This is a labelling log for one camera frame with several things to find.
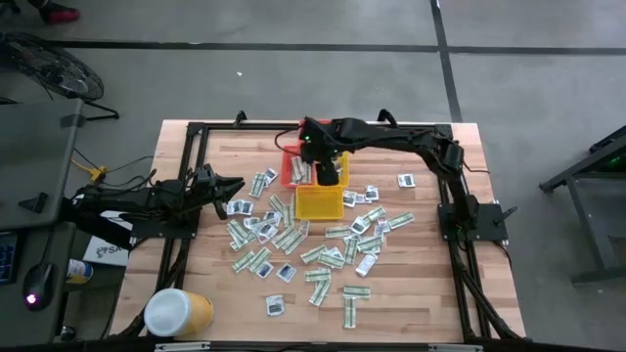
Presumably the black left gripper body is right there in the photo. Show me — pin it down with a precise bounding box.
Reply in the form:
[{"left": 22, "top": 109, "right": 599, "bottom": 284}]
[{"left": 183, "top": 162, "right": 220, "bottom": 205}]

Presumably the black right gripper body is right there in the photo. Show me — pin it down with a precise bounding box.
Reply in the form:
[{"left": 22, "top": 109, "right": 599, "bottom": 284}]
[{"left": 298, "top": 115, "right": 346, "bottom": 165}]

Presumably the plain white packet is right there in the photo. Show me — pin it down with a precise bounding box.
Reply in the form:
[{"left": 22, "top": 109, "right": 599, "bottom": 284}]
[{"left": 355, "top": 252, "right": 380, "bottom": 279}]

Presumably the yellow plastic basket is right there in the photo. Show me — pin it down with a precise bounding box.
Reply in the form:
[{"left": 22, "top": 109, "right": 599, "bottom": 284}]
[
  {"left": 293, "top": 184, "right": 346, "bottom": 221},
  {"left": 314, "top": 146, "right": 351, "bottom": 189}
]

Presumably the orange plastic basket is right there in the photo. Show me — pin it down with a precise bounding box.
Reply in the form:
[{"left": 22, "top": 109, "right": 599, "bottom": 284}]
[
  {"left": 296, "top": 118, "right": 343, "bottom": 148},
  {"left": 281, "top": 144, "right": 318, "bottom": 190}
]

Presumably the yellow power plug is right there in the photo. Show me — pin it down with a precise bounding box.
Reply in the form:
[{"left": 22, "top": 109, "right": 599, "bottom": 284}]
[{"left": 72, "top": 158, "right": 109, "bottom": 185}]

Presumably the yellow canister white lid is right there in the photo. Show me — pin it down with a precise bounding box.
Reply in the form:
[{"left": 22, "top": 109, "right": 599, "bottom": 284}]
[{"left": 143, "top": 287, "right": 215, "bottom": 338}]

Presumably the white cardboard box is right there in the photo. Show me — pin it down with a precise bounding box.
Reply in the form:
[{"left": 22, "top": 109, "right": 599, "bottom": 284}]
[{"left": 81, "top": 210, "right": 134, "bottom": 268}]

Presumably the silver metal bar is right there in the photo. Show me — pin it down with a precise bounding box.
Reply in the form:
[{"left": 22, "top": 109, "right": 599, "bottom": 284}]
[
  {"left": 428, "top": 343, "right": 483, "bottom": 352},
  {"left": 155, "top": 341, "right": 211, "bottom": 352}
]

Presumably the blue yellow can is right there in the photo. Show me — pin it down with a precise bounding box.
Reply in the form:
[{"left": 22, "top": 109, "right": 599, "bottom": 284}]
[{"left": 66, "top": 258, "right": 95, "bottom": 286}]

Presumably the grey desk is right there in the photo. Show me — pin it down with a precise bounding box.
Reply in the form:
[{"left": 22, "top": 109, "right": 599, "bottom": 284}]
[{"left": 0, "top": 97, "right": 84, "bottom": 346}]

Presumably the black floor fan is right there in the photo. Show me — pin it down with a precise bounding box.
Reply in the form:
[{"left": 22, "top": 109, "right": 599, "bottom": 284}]
[{"left": 0, "top": 30, "right": 121, "bottom": 122}]

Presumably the black computer mouse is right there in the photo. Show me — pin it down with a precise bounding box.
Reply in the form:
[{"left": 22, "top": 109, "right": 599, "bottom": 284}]
[{"left": 22, "top": 262, "right": 56, "bottom": 313}]

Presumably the black keyboard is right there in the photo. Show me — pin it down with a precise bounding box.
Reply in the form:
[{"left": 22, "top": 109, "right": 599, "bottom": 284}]
[{"left": 0, "top": 232, "right": 20, "bottom": 286}]

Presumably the person's foot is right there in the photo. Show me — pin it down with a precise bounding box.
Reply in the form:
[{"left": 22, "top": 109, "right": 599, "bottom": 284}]
[{"left": 28, "top": 0, "right": 82, "bottom": 24}]

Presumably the grey metal stand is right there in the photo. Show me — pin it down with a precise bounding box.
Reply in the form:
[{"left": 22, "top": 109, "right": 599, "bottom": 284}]
[{"left": 538, "top": 124, "right": 626, "bottom": 286}]

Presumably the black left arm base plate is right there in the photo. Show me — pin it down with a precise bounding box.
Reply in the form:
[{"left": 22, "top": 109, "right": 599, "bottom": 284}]
[{"left": 129, "top": 209, "right": 202, "bottom": 241}]

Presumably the black aluminium table frame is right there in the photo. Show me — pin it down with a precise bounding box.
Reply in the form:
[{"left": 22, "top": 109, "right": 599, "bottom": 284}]
[{"left": 116, "top": 120, "right": 527, "bottom": 343}]

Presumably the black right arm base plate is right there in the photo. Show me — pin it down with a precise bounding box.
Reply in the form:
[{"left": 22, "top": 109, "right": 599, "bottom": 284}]
[{"left": 437, "top": 201, "right": 518, "bottom": 242}]

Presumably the black desk bracket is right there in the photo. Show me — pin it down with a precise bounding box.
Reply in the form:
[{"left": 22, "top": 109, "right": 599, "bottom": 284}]
[{"left": 18, "top": 191, "right": 50, "bottom": 215}]

